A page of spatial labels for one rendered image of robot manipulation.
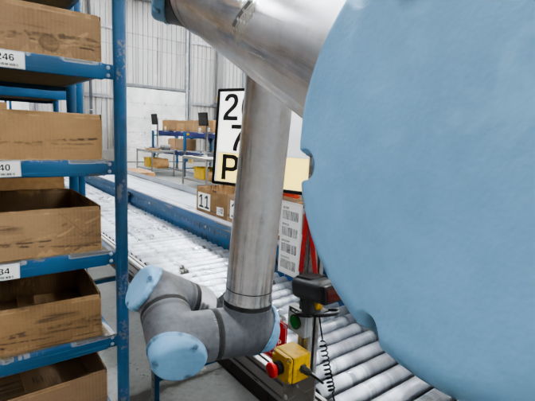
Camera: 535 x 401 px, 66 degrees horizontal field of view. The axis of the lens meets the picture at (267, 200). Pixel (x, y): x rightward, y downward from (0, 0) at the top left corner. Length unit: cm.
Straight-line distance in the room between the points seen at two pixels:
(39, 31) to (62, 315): 58
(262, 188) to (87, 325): 56
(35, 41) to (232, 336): 67
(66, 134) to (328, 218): 83
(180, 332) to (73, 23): 64
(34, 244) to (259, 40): 76
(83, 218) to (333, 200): 86
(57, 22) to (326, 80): 84
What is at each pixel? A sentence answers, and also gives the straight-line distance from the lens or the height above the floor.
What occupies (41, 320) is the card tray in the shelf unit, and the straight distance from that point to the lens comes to 103.
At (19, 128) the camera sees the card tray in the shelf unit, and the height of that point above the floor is 140.
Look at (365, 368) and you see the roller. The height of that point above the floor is 75.
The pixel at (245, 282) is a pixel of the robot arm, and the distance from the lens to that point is 73.
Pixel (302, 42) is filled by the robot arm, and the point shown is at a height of 147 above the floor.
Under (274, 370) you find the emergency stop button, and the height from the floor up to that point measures 85.
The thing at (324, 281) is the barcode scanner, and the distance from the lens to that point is 96.
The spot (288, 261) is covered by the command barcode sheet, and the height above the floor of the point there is 109.
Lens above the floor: 142
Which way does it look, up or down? 9 degrees down
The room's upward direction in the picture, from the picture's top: 3 degrees clockwise
